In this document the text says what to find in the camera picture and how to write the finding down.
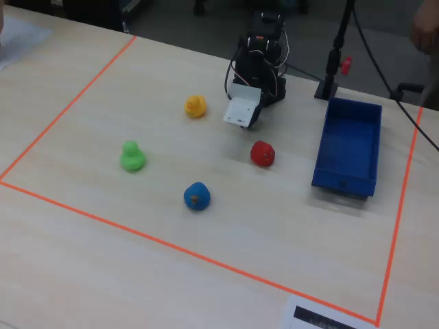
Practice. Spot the blue plastic box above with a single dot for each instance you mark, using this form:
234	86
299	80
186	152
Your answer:
346	144

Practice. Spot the person's bare hand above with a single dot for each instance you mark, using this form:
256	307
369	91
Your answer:
425	31

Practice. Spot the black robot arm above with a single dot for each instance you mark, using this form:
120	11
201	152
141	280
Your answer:
260	68

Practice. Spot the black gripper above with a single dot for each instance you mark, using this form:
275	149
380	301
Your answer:
256	116

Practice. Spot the white paper with black bar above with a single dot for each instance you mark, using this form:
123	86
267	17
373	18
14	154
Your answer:
291	310

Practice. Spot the blue rubber duck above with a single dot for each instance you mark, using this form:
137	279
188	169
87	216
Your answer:
197	197

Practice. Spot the red clamp knob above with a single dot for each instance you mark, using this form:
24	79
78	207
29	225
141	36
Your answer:
346	65

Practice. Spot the yellow rubber duck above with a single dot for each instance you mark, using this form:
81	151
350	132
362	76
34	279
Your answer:
195	107

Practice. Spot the orange tape strip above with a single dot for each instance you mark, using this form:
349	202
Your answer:
68	106
399	212
188	252

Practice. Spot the red rubber duck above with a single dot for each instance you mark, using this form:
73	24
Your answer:
262	154

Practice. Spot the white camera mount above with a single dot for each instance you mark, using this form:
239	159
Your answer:
240	109

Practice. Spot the black camera stand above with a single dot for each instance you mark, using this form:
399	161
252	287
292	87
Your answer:
332	68

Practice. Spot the green rubber duck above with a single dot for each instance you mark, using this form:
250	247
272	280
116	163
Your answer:
132	159

